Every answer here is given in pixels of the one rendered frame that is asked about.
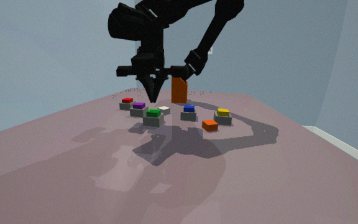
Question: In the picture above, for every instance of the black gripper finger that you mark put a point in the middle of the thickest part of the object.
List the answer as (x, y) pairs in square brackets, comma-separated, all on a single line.
[(148, 85), (157, 86)]

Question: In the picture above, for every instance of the yellow button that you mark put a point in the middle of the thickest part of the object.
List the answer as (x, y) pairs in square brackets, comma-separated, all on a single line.
[(222, 117)]

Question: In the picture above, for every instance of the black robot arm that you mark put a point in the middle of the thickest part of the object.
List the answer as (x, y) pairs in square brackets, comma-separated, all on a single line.
[(140, 24)]

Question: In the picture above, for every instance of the green button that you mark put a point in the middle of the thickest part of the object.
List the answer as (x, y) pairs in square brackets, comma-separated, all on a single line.
[(153, 118)]

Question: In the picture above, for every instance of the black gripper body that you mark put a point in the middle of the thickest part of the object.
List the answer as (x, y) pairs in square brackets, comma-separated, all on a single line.
[(174, 71)]

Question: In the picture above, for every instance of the red button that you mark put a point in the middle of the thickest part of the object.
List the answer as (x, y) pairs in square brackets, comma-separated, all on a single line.
[(126, 104)]

